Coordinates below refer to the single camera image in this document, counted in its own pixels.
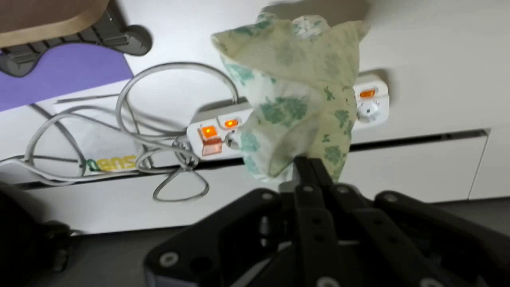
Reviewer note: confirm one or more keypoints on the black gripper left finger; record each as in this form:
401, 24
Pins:
262, 233

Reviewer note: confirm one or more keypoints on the white green patterned cloth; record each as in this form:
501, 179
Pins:
299, 77

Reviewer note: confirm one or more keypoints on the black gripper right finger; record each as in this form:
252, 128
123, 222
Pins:
346, 239

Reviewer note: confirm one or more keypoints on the wooden stand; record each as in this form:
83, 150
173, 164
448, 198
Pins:
31, 27

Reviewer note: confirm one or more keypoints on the purple paper sheet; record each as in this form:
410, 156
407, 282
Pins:
63, 70

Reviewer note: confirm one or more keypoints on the white power strip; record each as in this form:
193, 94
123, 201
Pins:
214, 126

